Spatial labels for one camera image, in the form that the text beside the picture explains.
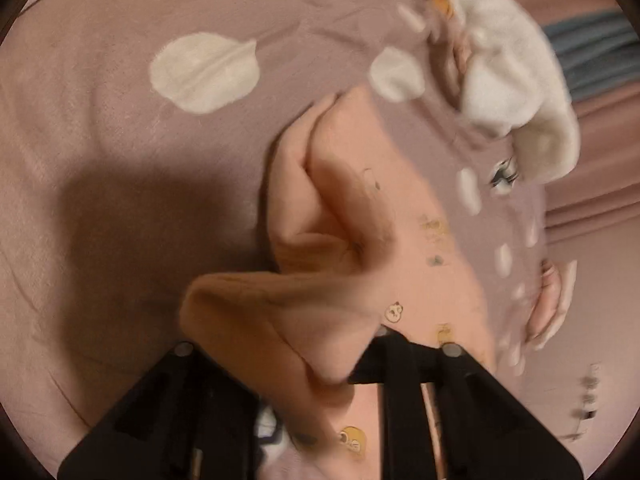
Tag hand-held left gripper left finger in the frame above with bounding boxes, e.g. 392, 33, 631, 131
57, 341, 263, 480

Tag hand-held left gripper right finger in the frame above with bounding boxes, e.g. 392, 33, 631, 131
347, 326, 585, 480

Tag pink cartoon print shirt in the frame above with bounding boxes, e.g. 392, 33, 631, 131
179, 85, 498, 480

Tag pink folded garment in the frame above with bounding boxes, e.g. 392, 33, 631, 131
525, 260, 563, 346

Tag white folded garment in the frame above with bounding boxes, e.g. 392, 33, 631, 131
535, 259, 578, 351

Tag mauve polka dot blanket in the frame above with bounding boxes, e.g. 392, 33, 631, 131
0, 0, 556, 480

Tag pink curtain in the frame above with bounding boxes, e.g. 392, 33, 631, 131
510, 0, 640, 231

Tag white fleece garment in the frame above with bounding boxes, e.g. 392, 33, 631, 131
420, 0, 581, 183

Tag teal curtain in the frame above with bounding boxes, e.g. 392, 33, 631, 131
542, 10, 640, 103

